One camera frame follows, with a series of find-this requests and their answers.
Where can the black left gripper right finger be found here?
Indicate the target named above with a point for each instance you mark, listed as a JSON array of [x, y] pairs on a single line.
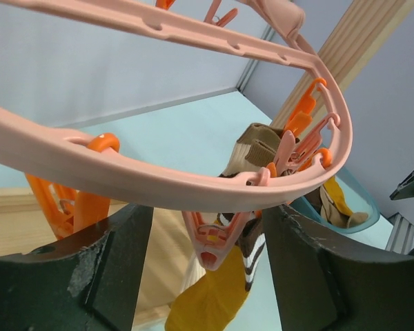
[[326, 281]]

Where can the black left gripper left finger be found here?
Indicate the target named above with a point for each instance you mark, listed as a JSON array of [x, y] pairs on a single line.
[[87, 281]]

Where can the mustard striped cuff sock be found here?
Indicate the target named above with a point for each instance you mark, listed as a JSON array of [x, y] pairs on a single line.
[[212, 301]]

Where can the pink clothes clip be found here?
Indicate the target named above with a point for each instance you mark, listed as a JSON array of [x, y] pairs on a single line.
[[212, 242], [290, 155]]

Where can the orange clothes clip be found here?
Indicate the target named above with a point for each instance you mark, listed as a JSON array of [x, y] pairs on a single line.
[[301, 118], [325, 161]]

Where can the cream brown striped sock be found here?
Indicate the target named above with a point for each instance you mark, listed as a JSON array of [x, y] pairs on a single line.
[[268, 135]]

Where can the pile of socks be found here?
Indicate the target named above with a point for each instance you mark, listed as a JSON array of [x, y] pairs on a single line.
[[321, 203]]

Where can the blue plastic sock bin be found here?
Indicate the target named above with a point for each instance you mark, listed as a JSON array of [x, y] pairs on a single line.
[[357, 199]]

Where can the mustard yellow sock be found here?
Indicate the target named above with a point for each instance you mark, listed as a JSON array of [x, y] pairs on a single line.
[[336, 195]]

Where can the aluminium frame profile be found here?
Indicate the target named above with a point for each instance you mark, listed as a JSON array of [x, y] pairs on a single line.
[[401, 239]]

